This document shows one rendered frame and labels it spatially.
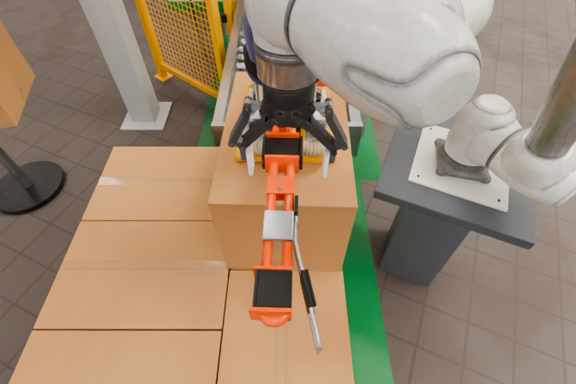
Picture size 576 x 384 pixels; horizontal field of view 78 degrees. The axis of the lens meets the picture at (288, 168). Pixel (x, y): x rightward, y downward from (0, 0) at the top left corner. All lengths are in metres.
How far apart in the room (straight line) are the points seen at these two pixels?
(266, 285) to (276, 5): 0.47
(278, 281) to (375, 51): 0.48
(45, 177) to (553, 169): 2.52
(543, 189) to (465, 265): 0.99
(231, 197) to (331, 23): 0.71
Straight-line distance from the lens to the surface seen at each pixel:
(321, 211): 0.96
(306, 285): 0.67
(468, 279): 2.08
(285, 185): 0.79
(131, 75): 2.50
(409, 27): 0.30
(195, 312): 1.28
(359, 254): 1.96
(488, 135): 1.23
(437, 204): 1.28
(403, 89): 0.29
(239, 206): 0.96
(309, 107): 0.54
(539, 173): 1.16
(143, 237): 1.46
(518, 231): 1.34
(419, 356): 1.86
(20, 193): 2.63
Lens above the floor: 1.72
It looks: 49 degrees down
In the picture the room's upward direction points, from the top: straight up
